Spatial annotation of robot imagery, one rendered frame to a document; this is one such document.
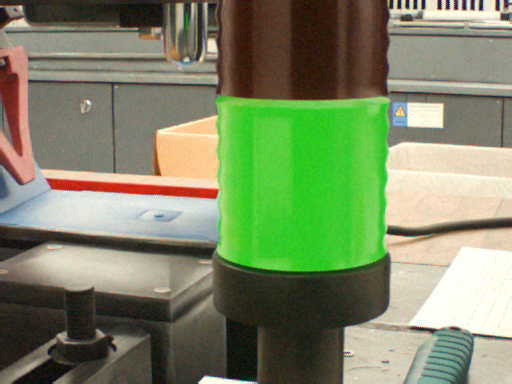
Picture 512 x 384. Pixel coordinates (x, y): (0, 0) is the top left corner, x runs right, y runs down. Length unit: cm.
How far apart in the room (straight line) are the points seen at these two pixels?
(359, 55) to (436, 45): 481
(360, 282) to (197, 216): 33
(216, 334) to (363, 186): 27
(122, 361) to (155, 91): 521
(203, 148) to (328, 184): 268
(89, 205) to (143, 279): 13
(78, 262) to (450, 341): 21
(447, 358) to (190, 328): 15
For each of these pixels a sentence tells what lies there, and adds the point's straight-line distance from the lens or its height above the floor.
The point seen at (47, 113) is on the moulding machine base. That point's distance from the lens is 598.
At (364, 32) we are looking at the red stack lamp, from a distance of 20.
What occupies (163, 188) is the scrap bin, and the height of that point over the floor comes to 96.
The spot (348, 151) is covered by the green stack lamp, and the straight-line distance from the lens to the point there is 20.
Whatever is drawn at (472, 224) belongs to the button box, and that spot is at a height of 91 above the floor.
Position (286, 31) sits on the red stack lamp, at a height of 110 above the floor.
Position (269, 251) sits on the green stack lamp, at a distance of 20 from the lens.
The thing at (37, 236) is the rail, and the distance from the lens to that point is 52.
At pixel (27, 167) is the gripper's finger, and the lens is 57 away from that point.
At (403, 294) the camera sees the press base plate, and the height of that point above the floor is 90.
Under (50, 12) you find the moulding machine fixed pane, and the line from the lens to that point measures 596.
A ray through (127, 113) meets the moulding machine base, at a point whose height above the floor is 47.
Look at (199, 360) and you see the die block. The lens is 45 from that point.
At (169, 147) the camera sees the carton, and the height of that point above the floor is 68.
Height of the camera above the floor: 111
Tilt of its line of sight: 11 degrees down
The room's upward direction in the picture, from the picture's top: straight up
